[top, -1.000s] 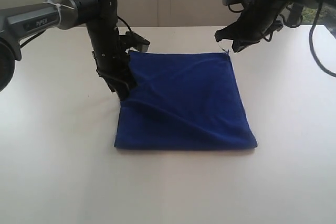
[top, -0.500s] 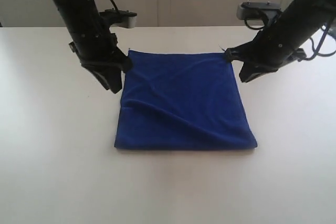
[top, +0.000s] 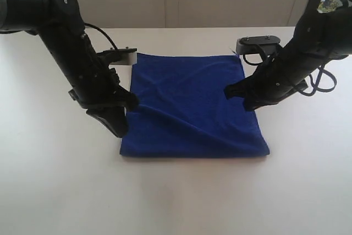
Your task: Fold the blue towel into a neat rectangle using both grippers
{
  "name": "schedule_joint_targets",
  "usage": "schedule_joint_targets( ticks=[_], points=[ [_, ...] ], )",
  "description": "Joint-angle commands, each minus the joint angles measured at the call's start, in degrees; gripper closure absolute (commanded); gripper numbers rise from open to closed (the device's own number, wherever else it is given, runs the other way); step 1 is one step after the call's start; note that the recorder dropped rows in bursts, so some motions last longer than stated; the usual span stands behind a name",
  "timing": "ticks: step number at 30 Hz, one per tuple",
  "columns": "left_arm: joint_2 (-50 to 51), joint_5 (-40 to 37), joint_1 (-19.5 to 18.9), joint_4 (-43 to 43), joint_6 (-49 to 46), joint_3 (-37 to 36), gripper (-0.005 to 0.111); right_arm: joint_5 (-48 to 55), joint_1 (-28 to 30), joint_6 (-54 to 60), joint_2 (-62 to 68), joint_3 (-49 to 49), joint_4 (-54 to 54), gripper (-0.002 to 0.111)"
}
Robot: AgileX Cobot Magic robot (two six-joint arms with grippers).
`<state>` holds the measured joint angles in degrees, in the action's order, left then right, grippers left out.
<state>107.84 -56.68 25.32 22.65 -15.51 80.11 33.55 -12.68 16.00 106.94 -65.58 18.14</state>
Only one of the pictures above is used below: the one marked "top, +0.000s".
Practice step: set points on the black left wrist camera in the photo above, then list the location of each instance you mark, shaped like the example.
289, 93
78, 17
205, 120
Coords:
121, 56

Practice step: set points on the green tree outside window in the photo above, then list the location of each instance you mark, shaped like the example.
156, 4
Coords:
327, 6

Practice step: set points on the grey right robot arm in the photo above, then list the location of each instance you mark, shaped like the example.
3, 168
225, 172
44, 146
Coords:
343, 34

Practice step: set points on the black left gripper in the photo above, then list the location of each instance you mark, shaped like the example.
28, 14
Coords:
94, 85

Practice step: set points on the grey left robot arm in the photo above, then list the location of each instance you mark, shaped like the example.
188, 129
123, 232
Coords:
28, 15

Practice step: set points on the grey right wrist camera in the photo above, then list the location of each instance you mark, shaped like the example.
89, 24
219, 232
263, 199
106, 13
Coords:
252, 45

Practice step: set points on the blue microfiber towel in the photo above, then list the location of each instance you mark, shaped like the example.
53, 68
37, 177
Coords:
183, 111

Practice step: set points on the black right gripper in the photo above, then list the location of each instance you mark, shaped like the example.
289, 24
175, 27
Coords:
297, 67

